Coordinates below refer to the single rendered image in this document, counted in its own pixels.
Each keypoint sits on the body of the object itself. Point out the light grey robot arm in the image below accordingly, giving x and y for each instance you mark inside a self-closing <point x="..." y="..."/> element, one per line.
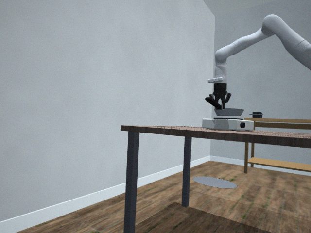
<point x="294" y="44"/>

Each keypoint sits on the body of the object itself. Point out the grey frying pan with black handle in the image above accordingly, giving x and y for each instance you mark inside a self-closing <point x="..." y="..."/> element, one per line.
<point x="227" y="112"/>

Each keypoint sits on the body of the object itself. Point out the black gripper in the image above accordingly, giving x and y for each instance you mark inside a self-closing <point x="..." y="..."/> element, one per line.
<point x="219" y="93"/>

